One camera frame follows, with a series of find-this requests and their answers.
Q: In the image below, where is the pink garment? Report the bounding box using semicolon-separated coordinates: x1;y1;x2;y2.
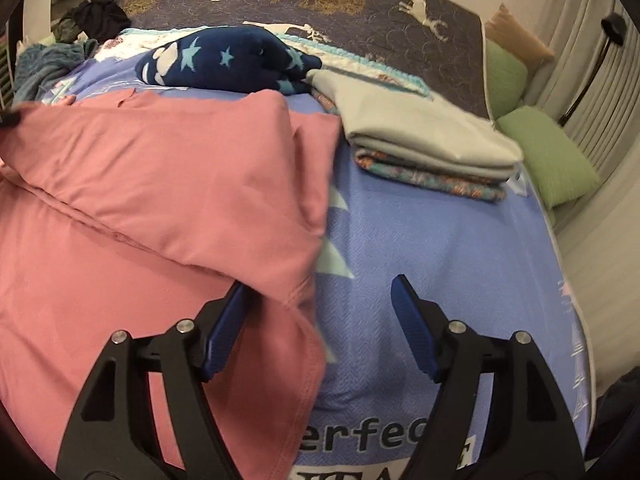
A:
1;90;341;479

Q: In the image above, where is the black clothes pile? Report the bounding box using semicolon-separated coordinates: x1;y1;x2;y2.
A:
52;0;131;44

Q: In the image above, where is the green cushion near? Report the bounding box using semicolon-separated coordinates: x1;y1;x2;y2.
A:
496;106;600;210

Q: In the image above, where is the green cushion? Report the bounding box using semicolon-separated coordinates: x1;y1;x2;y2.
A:
496;106;600;210
486;40;528;119

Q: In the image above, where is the folded grey cloth stack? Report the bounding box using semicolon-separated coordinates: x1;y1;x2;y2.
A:
307;70;524;203

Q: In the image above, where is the green cushion far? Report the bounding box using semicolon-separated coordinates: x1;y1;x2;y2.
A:
486;40;528;119

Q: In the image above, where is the teal blue blanket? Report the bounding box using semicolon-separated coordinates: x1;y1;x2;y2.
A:
13;39;100;104

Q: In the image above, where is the navy star fleece garment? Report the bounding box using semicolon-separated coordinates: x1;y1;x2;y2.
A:
136;25;322;96

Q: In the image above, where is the tan cushion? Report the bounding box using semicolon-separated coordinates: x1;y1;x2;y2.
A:
485;3;554;78

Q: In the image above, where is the black floor lamp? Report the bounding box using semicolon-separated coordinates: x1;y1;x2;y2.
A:
558;12;628;127

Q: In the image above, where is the dark deer-print mattress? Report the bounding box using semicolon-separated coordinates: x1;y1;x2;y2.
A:
116;0;489;118

